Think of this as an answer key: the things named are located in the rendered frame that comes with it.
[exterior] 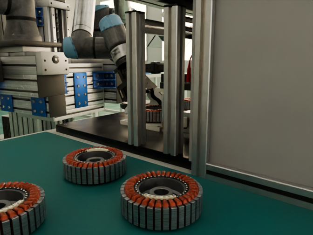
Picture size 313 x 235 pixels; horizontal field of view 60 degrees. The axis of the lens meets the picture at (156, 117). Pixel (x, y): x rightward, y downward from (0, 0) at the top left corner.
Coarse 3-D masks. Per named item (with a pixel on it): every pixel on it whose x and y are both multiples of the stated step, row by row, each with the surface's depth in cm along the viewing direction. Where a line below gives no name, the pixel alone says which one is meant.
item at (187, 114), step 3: (186, 111) 71; (189, 111) 71; (186, 114) 70; (189, 114) 69; (189, 117) 70; (189, 120) 70; (189, 123) 70; (189, 126) 70; (186, 129) 71; (189, 129) 70; (186, 132) 71; (189, 132) 70
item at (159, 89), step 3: (162, 75) 74; (186, 75) 72; (162, 78) 74; (162, 81) 74; (162, 84) 74; (186, 84) 69; (189, 84) 68; (159, 87) 77; (162, 87) 74; (186, 87) 69; (189, 87) 69; (156, 90) 76; (159, 90) 75; (162, 90) 75
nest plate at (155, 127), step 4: (120, 120) 81; (124, 120) 80; (124, 124) 80; (148, 124) 75; (152, 124) 75; (156, 124) 75; (160, 124) 75; (148, 128) 74; (152, 128) 73; (156, 128) 72; (160, 128) 72
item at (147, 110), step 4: (148, 108) 83; (152, 108) 84; (156, 108) 84; (160, 108) 84; (148, 112) 76; (152, 112) 76; (156, 112) 76; (160, 112) 76; (148, 116) 76; (152, 116) 76; (156, 116) 76; (160, 116) 76; (148, 120) 77; (152, 120) 77; (156, 120) 76; (160, 120) 76
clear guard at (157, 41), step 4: (156, 36) 96; (160, 36) 97; (152, 40) 96; (156, 40) 98; (160, 40) 99; (188, 40) 112; (148, 44) 98; (152, 44) 98; (156, 44) 100; (160, 44) 102
